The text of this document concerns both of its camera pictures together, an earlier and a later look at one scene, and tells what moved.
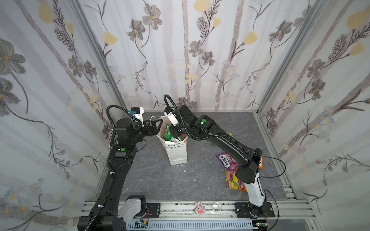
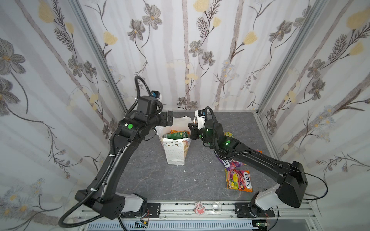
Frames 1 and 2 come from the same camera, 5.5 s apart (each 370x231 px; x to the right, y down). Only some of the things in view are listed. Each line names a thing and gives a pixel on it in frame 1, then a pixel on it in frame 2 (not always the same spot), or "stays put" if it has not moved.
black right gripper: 175,131 → 193,131
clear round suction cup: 216,206 stays put
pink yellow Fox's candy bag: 232,182 stays put
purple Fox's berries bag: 229,162 stays put
